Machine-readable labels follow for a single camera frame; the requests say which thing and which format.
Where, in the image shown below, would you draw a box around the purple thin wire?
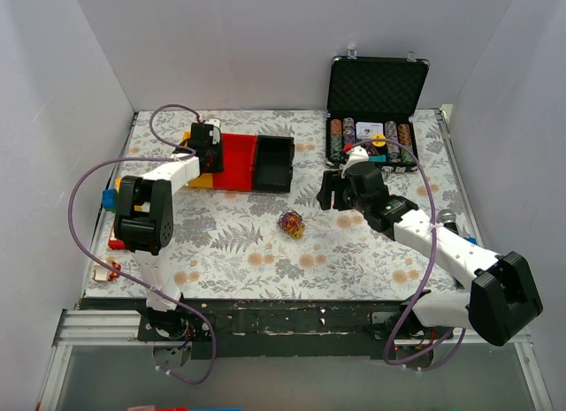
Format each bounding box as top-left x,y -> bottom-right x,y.
277,210 -> 306,235

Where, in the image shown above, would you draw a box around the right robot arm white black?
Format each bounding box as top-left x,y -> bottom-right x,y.
317,163 -> 543,346

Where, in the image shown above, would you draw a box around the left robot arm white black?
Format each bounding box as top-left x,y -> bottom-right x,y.
113,119 -> 224,340

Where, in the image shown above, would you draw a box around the yellow plastic bin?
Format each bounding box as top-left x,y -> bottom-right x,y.
187,144 -> 218,189

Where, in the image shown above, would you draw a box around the red plastic bin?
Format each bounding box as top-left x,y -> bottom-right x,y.
213,133 -> 257,192

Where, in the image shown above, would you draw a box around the black plastic bin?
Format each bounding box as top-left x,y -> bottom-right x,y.
252,135 -> 294,194

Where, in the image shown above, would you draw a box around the floral patterned table mat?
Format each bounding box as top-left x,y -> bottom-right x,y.
83,109 -> 481,300

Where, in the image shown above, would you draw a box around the black handheld microphone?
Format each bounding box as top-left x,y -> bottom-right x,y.
437,209 -> 468,239

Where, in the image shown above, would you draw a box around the black poker chip case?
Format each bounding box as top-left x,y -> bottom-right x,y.
325,53 -> 430,173

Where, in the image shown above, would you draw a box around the stacked colourful toy bricks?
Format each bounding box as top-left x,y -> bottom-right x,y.
101,177 -> 122,213

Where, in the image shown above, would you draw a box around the red white toy brick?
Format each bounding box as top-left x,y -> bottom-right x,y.
107,228 -> 126,250

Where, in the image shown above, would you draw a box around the small red white toy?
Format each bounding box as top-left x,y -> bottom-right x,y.
92,261 -> 121,283

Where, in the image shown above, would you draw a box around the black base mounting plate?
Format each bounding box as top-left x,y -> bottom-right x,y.
136,298 -> 456,362

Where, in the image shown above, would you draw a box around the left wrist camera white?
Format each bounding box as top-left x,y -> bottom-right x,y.
206,118 -> 221,145

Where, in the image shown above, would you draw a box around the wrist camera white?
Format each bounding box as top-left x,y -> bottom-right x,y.
206,118 -> 221,145
343,146 -> 369,170

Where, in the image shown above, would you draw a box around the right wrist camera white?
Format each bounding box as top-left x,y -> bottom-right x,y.
343,146 -> 369,170

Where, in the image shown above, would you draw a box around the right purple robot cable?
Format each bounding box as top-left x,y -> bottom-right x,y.
348,139 -> 466,367

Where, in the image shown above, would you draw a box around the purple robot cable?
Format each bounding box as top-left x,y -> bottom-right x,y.
348,139 -> 466,367
66,103 -> 218,385

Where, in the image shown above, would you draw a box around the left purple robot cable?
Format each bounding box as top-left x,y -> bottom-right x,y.
66,103 -> 218,385

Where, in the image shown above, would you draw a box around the aluminium frame rail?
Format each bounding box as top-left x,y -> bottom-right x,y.
52,308 -> 149,346

